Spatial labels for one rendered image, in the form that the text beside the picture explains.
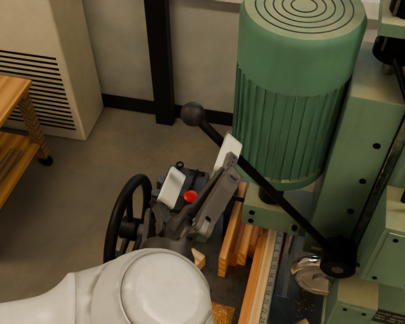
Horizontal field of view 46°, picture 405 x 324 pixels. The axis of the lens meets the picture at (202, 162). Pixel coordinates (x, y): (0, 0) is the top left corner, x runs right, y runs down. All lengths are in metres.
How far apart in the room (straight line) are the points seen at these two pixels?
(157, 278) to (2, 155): 2.11
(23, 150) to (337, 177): 1.83
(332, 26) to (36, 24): 1.71
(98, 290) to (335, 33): 0.44
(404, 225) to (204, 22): 1.72
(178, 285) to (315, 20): 0.42
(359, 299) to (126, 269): 0.59
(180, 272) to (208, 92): 2.18
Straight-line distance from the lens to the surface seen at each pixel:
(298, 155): 0.79
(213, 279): 1.08
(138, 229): 1.24
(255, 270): 1.05
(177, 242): 0.62
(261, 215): 1.00
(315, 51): 0.64
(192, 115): 0.66
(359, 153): 0.78
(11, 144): 2.48
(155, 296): 0.37
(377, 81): 0.74
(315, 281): 0.97
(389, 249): 0.75
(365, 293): 0.91
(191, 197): 1.04
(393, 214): 0.73
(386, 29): 0.68
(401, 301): 1.06
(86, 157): 2.56
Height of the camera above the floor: 1.86
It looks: 49 degrees down
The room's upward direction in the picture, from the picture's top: straight up
